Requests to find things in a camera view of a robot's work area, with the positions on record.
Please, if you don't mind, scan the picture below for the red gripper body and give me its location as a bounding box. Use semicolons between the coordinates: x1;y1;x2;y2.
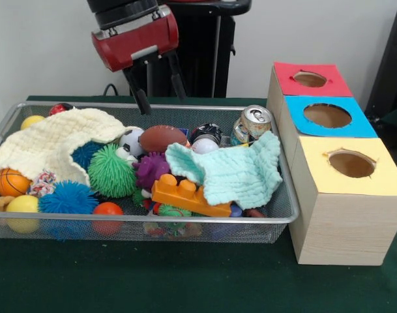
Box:
91;13;180;72

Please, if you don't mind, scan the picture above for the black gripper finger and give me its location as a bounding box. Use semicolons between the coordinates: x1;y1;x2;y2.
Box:
123;67;152;115
167;52;188;100

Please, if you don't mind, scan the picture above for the silver mesh bin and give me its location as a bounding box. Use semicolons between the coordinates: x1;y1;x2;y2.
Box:
0;100;300;245

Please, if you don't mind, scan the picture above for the wooden box with three holes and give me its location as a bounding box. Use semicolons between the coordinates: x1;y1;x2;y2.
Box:
265;61;397;267

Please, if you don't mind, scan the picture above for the brown toy football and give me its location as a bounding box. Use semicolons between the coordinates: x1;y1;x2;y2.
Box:
138;125;188;153

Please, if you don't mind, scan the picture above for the purple spiky rubber toy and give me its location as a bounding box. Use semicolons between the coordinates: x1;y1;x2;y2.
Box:
132;153;171;192

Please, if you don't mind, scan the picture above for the green spiky rubber ball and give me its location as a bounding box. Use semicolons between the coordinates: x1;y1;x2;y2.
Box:
87;143;139;199

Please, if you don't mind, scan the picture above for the crushed drink can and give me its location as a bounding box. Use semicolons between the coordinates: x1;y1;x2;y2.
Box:
230;104;273;147

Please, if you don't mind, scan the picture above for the cream knitted cloth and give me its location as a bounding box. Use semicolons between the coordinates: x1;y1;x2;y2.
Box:
0;108;143;187

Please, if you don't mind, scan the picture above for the mint knitted cloth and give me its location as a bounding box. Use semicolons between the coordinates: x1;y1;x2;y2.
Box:
164;130;284;210

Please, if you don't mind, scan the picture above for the orange toy building block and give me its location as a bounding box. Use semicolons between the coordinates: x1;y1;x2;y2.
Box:
151;173;233;218

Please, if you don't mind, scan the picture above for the blue spiky rubber ball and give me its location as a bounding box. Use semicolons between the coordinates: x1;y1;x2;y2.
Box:
38;181;100;215

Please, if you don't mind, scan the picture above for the orange toy basketball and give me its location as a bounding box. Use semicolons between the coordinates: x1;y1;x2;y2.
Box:
0;168;33;198

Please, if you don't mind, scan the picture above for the yellow smooth ball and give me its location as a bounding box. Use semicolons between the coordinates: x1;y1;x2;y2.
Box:
5;194;41;234

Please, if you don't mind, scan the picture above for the dark green table cloth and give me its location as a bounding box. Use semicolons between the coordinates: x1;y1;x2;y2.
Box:
0;95;397;313

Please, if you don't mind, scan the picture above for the black upright panel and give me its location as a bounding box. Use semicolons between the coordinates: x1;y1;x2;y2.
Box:
364;5;397;121

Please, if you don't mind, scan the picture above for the black cable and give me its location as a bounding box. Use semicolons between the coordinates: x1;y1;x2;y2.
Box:
102;83;121;97

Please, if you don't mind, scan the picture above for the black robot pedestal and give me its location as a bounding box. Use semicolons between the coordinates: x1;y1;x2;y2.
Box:
126;0;253;98

